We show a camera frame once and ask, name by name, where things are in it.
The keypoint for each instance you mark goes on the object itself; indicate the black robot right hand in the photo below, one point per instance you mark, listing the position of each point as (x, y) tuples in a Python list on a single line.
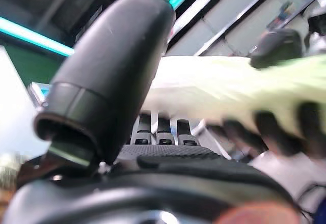
[(277, 48)]

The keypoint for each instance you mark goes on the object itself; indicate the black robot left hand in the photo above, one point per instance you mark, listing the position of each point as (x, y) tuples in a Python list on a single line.
[(114, 68)]

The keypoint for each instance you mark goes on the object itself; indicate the napa cabbage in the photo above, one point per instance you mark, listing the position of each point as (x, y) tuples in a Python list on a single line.
[(216, 86)]

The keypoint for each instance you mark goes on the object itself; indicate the blue plastic shopping basket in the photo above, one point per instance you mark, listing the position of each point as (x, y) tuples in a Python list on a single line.
[(319, 213)]

